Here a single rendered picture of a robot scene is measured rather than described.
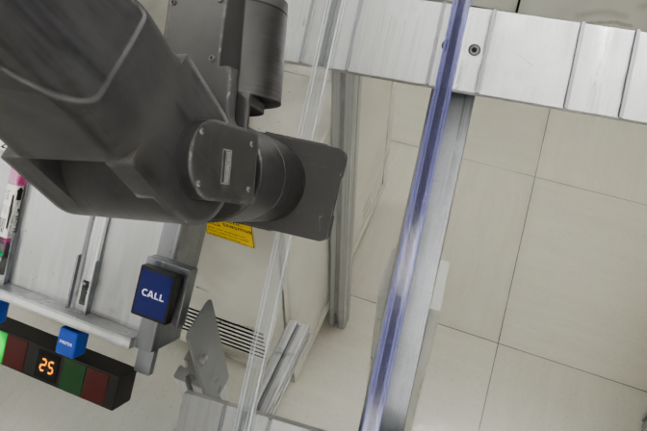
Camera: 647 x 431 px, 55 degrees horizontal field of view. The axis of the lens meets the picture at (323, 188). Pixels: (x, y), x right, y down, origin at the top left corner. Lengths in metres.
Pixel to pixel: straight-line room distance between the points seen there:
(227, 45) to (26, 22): 0.13
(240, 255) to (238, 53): 0.76
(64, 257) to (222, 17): 0.47
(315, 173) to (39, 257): 0.41
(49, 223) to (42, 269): 0.05
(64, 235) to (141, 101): 0.50
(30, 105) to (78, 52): 0.03
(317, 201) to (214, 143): 0.16
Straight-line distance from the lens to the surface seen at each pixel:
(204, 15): 0.33
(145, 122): 0.24
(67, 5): 0.23
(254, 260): 1.05
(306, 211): 0.42
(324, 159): 0.42
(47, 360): 0.79
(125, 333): 0.69
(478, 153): 1.97
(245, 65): 0.33
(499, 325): 1.58
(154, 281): 0.62
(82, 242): 0.72
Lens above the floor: 1.29
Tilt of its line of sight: 46 degrees down
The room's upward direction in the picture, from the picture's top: straight up
